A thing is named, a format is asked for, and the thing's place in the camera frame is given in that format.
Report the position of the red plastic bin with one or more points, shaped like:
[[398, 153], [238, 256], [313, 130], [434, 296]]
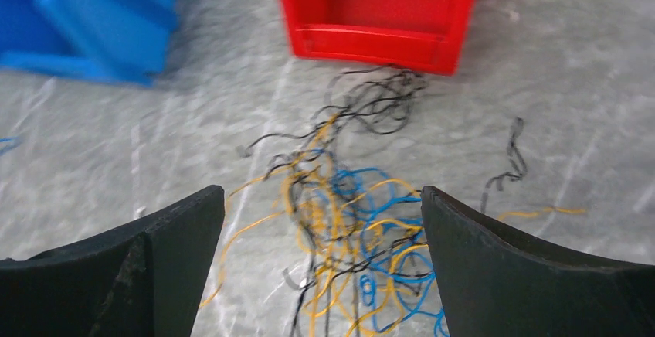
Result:
[[422, 35]]

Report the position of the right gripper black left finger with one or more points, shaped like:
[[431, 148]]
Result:
[[143, 278]]

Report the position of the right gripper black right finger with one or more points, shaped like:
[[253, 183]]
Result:
[[496, 280]]

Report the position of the blue double plastic bin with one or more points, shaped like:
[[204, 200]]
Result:
[[110, 41]]

